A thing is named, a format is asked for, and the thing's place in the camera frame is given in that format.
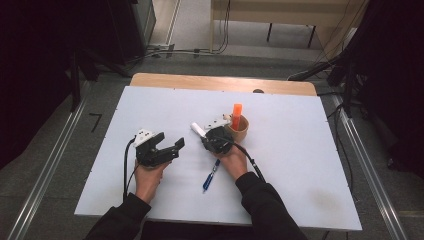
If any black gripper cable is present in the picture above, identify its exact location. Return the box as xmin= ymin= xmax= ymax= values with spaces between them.
xmin=122 ymin=136 xmax=140 ymax=203
xmin=229 ymin=141 xmax=268 ymax=184

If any blue pen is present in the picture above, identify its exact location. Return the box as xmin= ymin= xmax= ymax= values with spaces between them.
xmin=201 ymin=158 xmax=222 ymax=194

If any orange marker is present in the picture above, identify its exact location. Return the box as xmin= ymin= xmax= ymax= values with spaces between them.
xmin=230 ymin=103 xmax=244 ymax=132

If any tan bear pen holder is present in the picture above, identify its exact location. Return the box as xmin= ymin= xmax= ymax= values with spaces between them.
xmin=222 ymin=113 xmax=251 ymax=144

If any white tube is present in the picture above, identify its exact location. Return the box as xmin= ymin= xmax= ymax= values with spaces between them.
xmin=190 ymin=122 xmax=208 ymax=139

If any person's right hand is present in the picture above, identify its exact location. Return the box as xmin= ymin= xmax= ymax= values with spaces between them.
xmin=213 ymin=145 xmax=250 ymax=182

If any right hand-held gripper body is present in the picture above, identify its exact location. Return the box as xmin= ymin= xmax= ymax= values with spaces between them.
xmin=200 ymin=114 xmax=236 ymax=156

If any metal floor rail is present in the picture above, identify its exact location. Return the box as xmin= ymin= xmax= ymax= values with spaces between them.
xmin=6 ymin=79 xmax=92 ymax=240
xmin=329 ymin=94 xmax=410 ymax=240

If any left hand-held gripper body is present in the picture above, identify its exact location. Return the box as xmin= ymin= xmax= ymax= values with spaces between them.
xmin=134 ymin=128 xmax=173 ymax=168

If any black power strip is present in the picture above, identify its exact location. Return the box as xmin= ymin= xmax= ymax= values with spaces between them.
xmin=287 ymin=60 xmax=342 ymax=82

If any black stand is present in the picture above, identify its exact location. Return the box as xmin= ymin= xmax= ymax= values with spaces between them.
xmin=68 ymin=49 xmax=132 ymax=113
xmin=341 ymin=58 xmax=359 ymax=118

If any grey cabinet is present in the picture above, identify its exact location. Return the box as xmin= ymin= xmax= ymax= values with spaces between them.
xmin=130 ymin=0 xmax=157 ymax=51

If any person's left hand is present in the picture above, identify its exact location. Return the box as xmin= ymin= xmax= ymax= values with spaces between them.
xmin=133 ymin=159 xmax=172 ymax=205

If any black curtain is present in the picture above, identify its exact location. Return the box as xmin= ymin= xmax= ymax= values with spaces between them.
xmin=328 ymin=0 xmax=424 ymax=179
xmin=0 ymin=0 xmax=148 ymax=169

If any light wooden desk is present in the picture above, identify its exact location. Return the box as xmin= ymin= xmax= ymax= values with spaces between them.
xmin=209 ymin=0 xmax=369 ymax=52

